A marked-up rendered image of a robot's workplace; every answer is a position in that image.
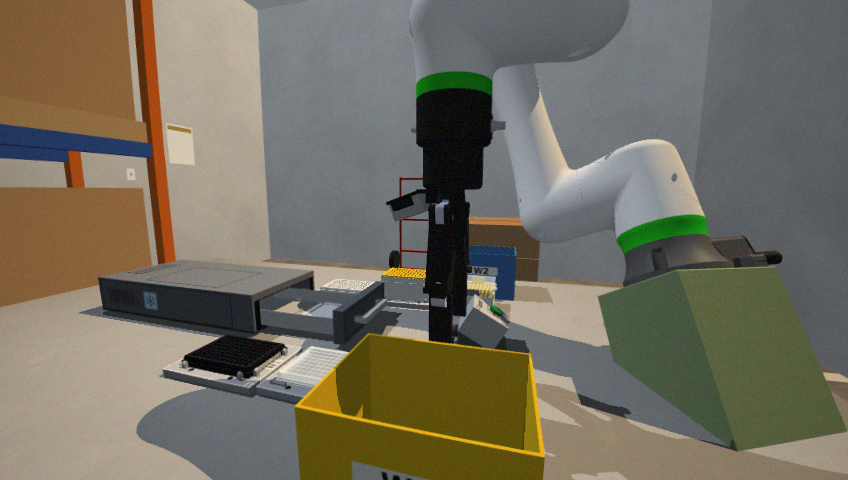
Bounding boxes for blue bin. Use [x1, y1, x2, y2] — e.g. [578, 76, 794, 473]
[468, 245, 516, 301]

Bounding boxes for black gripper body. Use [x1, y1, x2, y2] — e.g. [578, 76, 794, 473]
[423, 144, 484, 231]

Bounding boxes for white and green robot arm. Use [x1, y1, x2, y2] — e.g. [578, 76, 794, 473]
[409, 0, 782, 287]

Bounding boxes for yellow waste bin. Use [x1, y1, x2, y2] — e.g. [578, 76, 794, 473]
[294, 333, 545, 480]

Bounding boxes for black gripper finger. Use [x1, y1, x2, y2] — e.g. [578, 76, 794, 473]
[451, 202, 472, 317]
[423, 200, 466, 344]

